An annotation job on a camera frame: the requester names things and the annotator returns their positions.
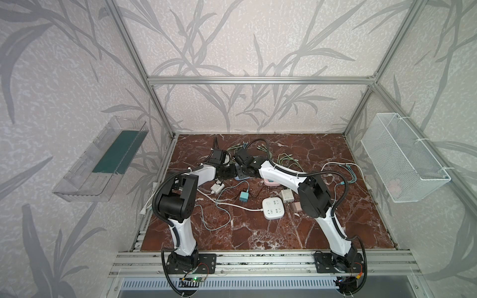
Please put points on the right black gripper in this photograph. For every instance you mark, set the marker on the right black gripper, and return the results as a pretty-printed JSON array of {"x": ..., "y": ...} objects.
[{"x": 240, "y": 158}]

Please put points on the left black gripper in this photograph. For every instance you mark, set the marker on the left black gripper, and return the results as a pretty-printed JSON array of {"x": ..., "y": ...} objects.
[{"x": 215, "y": 152}]

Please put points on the teal charger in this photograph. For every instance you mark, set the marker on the teal charger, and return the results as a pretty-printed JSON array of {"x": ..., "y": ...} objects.
[{"x": 244, "y": 196}]

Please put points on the white power strip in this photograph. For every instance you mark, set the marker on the white power strip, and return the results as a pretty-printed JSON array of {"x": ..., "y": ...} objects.
[{"x": 273, "y": 208}]

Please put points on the pink charger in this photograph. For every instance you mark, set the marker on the pink charger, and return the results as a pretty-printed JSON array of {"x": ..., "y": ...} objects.
[{"x": 296, "y": 207}]

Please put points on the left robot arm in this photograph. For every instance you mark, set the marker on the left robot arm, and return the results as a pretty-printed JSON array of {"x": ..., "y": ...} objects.
[{"x": 174, "y": 201}]

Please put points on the pink power strip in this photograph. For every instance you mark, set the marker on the pink power strip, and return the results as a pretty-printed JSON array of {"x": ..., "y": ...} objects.
[{"x": 271, "y": 183}]

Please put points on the clear plastic wall tray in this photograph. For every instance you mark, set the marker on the clear plastic wall tray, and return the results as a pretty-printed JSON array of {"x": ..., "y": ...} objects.
[{"x": 97, "y": 173}]

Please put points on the white wire mesh basket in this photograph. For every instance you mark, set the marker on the white wire mesh basket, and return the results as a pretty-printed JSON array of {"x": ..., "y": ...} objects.
[{"x": 406, "y": 166}]

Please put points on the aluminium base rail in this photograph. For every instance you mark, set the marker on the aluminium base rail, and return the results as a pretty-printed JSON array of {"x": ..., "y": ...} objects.
[{"x": 267, "y": 263}]

